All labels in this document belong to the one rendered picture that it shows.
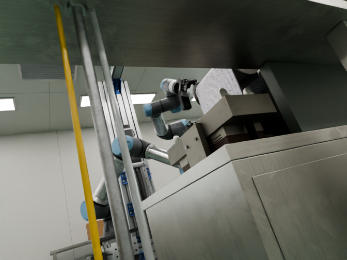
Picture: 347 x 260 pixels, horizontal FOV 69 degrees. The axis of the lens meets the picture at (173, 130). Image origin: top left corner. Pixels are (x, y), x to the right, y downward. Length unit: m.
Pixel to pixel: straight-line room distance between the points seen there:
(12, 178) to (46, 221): 0.83
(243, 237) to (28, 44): 0.57
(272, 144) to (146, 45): 0.38
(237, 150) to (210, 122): 0.15
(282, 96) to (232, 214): 0.39
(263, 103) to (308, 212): 0.29
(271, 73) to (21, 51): 0.65
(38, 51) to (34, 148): 4.15
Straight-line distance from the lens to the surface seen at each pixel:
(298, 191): 0.67
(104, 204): 1.54
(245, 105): 0.69
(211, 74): 1.03
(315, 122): 0.85
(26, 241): 4.37
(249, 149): 0.62
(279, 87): 0.82
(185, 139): 0.80
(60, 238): 4.35
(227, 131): 0.69
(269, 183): 0.62
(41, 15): 0.51
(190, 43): 0.63
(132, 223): 1.86
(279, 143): 0.69
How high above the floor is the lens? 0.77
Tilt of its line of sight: 20 degrees up
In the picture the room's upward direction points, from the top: 17 degrees counter-clockwise
